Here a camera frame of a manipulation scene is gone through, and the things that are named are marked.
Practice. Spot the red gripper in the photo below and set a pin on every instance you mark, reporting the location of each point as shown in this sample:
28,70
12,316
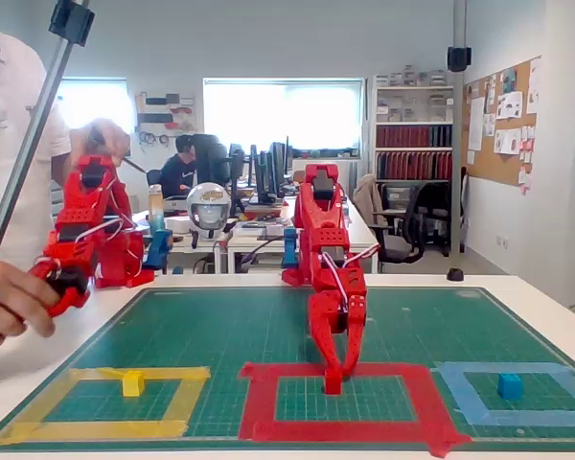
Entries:
330,320

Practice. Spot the red cube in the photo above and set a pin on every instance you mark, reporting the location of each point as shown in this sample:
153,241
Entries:
333,384

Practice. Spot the red leader arm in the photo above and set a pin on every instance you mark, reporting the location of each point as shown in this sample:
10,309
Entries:
110,259

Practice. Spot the person's left forearm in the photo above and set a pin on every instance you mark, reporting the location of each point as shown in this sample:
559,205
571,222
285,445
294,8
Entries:
62,163

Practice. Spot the red follower robot arm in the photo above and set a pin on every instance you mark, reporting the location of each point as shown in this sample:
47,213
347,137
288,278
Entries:
323,225

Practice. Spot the red tape square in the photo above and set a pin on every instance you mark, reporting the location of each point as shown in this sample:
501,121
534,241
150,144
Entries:
287,369

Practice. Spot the blue cube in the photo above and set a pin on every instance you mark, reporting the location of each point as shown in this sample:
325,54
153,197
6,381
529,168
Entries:
510,386

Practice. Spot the blue tape square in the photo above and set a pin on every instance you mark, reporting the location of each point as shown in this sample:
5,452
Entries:
508,418

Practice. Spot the yellow cube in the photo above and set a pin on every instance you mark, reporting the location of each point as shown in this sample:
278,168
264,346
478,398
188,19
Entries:
133,384

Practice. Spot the yellow tape square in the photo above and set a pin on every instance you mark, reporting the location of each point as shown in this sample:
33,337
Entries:
100,428

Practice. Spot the person's left hand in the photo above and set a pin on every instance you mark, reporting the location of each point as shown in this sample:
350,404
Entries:
105,139

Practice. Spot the person's right hand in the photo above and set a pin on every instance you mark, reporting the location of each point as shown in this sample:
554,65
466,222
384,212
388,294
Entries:
14,302

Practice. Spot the blue table clamp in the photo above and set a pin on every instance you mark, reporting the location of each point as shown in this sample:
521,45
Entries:
291,246
158,246

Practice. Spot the white office desk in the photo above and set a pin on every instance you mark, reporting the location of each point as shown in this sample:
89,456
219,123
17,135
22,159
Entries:
182,242
364,235

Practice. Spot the black mesh office chair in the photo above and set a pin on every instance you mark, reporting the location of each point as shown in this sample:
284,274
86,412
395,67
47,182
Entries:
397,249

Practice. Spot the green cutting mat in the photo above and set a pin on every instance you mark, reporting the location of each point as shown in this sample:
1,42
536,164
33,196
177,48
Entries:
220,326

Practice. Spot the small black rubber foot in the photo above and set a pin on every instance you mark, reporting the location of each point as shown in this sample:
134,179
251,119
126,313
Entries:
455,274

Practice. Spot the beige jacket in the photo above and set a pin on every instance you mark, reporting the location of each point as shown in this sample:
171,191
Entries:
366,196

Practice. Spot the black computer monitor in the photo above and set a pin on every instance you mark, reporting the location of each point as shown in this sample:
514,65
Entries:
259,177
278,167

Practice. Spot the white helmet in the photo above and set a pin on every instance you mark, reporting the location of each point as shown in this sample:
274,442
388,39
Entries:
208,211

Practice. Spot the white shelf with binders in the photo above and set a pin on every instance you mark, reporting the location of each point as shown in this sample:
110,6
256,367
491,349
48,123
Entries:
414,136

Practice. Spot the black high-back office chair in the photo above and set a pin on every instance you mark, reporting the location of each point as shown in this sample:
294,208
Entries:
211,158

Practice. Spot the orange blue drink bottle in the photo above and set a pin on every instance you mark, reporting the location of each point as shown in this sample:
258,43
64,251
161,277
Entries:
155,211

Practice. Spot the vertical grey pole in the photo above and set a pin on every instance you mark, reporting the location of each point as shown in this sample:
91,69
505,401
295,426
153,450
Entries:
458,144

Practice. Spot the large bright window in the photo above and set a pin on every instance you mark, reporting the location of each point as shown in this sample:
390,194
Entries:
282,115

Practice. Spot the seated person dark shirt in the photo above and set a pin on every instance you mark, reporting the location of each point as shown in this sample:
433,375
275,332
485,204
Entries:
177,177

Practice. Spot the cork pin board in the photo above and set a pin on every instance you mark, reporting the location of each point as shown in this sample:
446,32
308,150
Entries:
505,163

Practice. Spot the black pole clamp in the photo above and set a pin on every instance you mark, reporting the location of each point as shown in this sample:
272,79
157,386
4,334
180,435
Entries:
72,21
459,58

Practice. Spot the small bright window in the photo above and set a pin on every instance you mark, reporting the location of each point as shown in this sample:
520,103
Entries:
96,105

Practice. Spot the tilted silver metal pole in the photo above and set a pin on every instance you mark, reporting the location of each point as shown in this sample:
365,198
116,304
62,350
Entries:
29,144

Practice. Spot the white shirt person torso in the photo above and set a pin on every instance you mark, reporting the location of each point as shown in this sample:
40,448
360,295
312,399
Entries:
5,144

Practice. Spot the white wall socket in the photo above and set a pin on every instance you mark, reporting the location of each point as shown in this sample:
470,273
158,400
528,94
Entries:
502,241

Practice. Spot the wall tool rack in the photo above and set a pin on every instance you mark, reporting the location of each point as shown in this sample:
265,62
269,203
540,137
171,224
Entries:
165,117

